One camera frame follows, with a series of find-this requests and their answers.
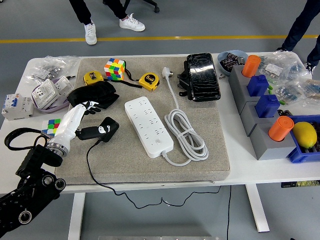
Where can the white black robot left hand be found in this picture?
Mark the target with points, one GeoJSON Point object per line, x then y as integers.
{"type": "Point", "coordinates": [66, 125]}

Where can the black power adapter plug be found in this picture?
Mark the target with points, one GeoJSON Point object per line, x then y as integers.
{"type": "Point", "coordinates": [113, 122]}

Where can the white power strip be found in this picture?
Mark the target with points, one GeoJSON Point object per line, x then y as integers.
{"type": "Point", "coordinates": [150, 130]}

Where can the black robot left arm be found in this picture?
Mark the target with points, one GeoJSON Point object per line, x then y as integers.
{"type": "Point", "coordinates": [37, 160]}

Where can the small colourful puzzle cube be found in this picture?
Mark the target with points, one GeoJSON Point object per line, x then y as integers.
{"type": "Point", "coordinates": [51, 125]}

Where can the large white socket panel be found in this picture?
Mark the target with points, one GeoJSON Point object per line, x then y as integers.
{"type": "Point", "coordinates": [43, 93]}

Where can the black cloth pouch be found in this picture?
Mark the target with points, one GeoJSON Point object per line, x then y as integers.
{"type": "Point", "coordinates": [95, 92]}

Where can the white circuit breaker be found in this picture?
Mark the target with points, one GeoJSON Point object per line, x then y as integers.
{"type": "Point", "coordinates": [17, 107]}

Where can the small yellow tape measure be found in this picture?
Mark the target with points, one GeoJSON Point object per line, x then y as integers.
{"type": "Point", "coordinates": [91, 77]}

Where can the clear bag of screws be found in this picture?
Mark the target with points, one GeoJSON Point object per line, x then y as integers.
{"type": "Point", "coordinates": [50, 68]}

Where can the large colourful puzzle cube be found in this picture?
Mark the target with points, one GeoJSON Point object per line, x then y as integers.
{"type": "Point", "coordinates": [113, 68]}

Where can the grey-brown mat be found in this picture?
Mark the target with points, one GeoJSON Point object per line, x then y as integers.
{"type": "Point", "coordinates": [125, 170]}

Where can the white table leg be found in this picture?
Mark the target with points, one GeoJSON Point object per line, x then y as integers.
{"type": "Point", "coordinates": [76, 215]}
{"type": "Point", "coordinates": [257, 212]}

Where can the person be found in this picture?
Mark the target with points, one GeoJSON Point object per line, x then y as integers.
{"type": "Point", "coordinates": [300, 25]}
{"type": "Point", "coordinates": [82, 12]}

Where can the black plastic holder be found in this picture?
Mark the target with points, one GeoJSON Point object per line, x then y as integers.
{"type": "Point", "coordinates": [183, 80]}

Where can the glossy black case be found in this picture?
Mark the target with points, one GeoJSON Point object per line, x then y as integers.
{"type": "Point", "coordinates": [203, 77]}

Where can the black chair base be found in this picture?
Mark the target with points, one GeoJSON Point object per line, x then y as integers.
{"type": "Point", "coordinates": [156, 9]}

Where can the small metal clip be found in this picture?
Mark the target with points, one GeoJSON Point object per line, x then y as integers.
{"type": "Point", "coordinates": [222, 76]}

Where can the light blue bowl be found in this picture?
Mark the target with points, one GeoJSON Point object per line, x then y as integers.
{"type": "Point", "coordinates": [221, 66]}

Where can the grey block base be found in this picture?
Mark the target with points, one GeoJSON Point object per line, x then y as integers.
{"type": "Point", "coordinates": [272, 151]}
{"type": "Point", "coordinates": [236, 80]}
{"type": "Point", "coordinates": [250, 117]}
{"type": "Point", "coordinates": [243, 100]}

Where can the black electronic parts heap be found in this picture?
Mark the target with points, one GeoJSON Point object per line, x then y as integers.
{"type": "Point", "coordinates": [231, 61]}

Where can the orange cylinder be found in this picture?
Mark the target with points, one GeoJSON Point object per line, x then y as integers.
{"type": "Point", "coordinates": [281, 128]}
{"type": "Point", "coordinates": [251, 65]}

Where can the blue block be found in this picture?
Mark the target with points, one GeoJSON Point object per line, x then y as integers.
{"type": "Point", "coordinates": [257, 86]}
{"type": "Point", "coordinates": [267, 106]}

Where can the small black connector parts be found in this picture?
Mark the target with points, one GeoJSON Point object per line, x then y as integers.
{"type": "Point", "coordinates": [283, 113]}

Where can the clear bag with labelled parts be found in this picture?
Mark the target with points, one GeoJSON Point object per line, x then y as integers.
{"type": "Point", "coordinates": [280, 65]}

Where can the clear bag with blue parts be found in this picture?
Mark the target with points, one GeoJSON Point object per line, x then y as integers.
{"type": "Point", "coordinates": [287, 92]}

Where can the blue plastic bin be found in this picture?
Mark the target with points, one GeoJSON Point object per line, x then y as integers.
{"type": "Point", "coordinates": [300, 155]}

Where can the yellow lemon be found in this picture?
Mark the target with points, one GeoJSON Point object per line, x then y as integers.
{"type": "Point", "coordinates": [305, 135]}

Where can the black table control panel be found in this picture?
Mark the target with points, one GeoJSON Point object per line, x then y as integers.
{"type": "Point", "coordinates": [300, 184]}

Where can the clear bag with brown parts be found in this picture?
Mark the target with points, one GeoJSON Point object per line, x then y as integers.
{"type": "Point", "coordinates": [312, 87]}

